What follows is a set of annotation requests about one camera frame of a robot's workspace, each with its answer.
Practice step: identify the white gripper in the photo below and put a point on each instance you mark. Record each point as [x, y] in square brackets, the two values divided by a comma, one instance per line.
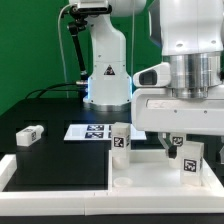
[154, 109]

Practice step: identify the white square table top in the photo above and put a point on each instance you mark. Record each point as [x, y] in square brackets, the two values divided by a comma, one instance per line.
[149, 171]

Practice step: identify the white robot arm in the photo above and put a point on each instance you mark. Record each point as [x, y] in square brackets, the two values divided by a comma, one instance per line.
[183, 94]

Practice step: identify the white U-shaped border fence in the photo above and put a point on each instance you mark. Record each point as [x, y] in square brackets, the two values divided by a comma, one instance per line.
[96, 202]

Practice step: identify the white fiducial marker plate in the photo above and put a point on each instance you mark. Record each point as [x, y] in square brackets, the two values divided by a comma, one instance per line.
[87, 132]

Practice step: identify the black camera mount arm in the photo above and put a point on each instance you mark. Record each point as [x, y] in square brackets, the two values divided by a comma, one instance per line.
[75, 27]

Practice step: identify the white camera box top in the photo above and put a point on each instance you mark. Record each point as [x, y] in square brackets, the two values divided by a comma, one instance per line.
[93, 6]

